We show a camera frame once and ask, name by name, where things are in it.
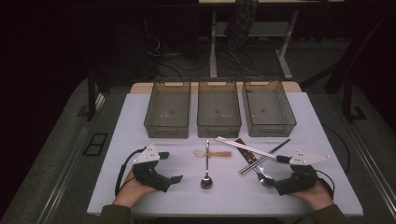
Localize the dark plaid cloth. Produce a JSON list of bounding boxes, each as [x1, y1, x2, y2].
[[224, 0, 260, 50]]

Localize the white floor cable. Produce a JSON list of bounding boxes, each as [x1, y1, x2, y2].
[[224, 49, 265, 78]]

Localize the white chopstick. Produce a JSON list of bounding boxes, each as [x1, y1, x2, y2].
[[217, 135, 278, 158], [215, 137, 277, 160]]

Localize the person's left hand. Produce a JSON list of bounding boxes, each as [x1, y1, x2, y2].
[[112, 170, 159, 208]]

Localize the metal floor rail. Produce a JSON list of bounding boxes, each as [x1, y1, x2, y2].
[[347, 119, 396, 216], [36, 92, 106, 224]]

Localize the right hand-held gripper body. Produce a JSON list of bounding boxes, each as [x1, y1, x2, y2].
[[274, 149, 331, 197]]

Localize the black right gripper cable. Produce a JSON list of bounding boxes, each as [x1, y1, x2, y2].
[[315, 169, 336, 200]]

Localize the person's right hand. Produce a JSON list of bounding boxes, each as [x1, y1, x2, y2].
[[290, 181, 335, 211]]

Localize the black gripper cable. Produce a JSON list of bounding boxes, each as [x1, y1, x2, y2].
[[114, 147, 148, 197], [315, 169, 336, 200]]

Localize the thin black floor cable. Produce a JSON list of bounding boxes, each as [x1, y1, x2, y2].
[[321, 123, 352, 175]]

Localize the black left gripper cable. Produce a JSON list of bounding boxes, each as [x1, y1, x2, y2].
[[114, 147, 148, 197]]

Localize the black floor socket frame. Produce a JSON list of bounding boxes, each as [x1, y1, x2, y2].
[[82, 133, 109, 157]]

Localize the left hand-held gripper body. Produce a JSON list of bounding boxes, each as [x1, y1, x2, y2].
[[132, 143, 173, 193]]

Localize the white metal frame desk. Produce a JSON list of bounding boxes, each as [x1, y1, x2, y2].
[[198, 0, 345, 79]]

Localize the black metal stand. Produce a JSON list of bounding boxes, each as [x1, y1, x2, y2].
[[86, 66, 111, 122], [300, 12, 396, 123]]

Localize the wooden handled knife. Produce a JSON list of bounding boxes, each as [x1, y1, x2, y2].
[[234, 138, 265, 178]]

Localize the metal spoon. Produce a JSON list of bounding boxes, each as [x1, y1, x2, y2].
[[200, 139, 214, 190]]

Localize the white table cover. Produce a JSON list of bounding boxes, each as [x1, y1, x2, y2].
[[86, 91, 364, 217]]

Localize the wooden spoon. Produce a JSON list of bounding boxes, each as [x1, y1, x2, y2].
[[193, 149, 233, 159]]

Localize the bundle of black floor cables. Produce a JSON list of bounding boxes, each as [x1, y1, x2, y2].
[[146, 34, 269, 78]]

